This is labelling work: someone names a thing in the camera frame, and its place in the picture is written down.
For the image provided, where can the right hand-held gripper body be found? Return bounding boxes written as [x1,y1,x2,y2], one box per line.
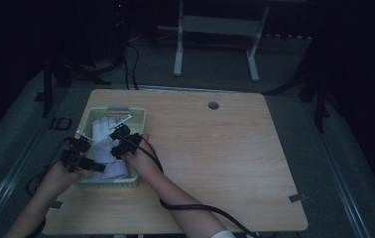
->
[108,113,144,157]

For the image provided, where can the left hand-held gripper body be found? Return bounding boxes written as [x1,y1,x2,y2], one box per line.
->
[60,130,94,174]

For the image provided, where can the lavender glove with white fingers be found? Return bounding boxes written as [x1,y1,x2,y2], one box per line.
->
[91,115,121,165]

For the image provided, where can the lavender glove with grey palm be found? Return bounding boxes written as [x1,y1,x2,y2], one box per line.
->
[90,158,131,181]

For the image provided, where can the pale green plastic basket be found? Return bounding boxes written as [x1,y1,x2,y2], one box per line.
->
[73,105,147,189]

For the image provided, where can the person's left hand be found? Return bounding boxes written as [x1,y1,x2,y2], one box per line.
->
[45,161,90,196]

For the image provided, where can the person's right hand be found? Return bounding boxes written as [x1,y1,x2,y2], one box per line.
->
[122,132,164,182]

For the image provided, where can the black tripod stand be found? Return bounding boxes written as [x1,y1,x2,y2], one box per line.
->
[36,0,130,119]

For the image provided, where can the white sleeve cuff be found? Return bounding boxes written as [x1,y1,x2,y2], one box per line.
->
[210,229,237,238]

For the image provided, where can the black metal stand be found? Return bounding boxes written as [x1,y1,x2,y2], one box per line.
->
[263,39,342,134]

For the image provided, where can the black rectangular floor frame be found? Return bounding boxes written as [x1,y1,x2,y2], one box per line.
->
[49,116,73,131]

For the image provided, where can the black hanging cables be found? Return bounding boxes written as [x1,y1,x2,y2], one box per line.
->
[122,41,141,91]

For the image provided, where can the right hand-held gripper cable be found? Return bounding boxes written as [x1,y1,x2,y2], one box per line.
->
[119,134,259,238]

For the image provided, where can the white metal desk frame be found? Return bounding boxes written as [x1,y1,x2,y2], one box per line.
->
[173,0,271,83]

